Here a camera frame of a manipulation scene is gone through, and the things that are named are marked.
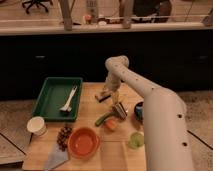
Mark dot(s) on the black bowl with blue sponge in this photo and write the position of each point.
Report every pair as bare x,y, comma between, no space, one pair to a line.
138,111

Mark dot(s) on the green plastic cup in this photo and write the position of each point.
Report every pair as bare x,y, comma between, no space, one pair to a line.
136,140

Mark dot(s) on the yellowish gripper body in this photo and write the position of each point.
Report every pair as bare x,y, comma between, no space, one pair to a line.
107,92

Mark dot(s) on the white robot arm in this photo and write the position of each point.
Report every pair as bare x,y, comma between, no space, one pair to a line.
167,146

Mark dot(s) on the whiteboard eraser block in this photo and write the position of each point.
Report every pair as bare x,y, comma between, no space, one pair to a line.
100,97

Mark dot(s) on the white spatula tool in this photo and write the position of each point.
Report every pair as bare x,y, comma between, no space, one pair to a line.
66,107

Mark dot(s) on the yellow banana toy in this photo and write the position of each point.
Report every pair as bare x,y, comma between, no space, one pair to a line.
116,98

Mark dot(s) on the black office chair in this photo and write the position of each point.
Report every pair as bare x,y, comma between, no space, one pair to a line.
37,3

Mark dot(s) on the bunch of dark grapes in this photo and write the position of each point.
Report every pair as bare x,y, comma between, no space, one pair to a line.
63,136

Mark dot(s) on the small dark metal cup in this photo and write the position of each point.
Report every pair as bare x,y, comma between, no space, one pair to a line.
119,109

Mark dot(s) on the white paper cup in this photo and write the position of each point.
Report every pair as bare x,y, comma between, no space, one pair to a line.
36,125

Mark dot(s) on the orange fruit toy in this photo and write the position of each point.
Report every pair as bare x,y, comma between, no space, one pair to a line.
111,124

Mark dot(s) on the green plastic tray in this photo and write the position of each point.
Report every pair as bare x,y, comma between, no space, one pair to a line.
54,94

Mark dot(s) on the grey cloth piece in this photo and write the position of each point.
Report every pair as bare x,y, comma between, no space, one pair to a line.
56,158

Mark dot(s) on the red bowl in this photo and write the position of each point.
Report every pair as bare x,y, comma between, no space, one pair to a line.
83,143

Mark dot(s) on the green cucumber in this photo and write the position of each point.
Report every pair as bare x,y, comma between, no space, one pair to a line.
103,118

